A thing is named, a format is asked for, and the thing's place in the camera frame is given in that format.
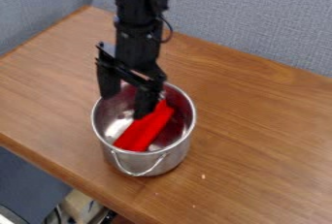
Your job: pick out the red block object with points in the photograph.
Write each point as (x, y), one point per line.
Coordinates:
(143, 131)

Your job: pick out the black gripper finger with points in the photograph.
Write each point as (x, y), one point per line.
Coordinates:
(109, 81)
(147, 100)

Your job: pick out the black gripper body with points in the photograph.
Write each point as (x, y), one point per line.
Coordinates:
(133, 56)

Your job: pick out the beige box under table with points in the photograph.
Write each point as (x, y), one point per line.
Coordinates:
(81, 209)

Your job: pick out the metal pot with handle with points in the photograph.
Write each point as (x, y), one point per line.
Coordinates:
(112, 118)

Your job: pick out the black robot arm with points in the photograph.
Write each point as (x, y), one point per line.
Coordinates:
(141, 12)

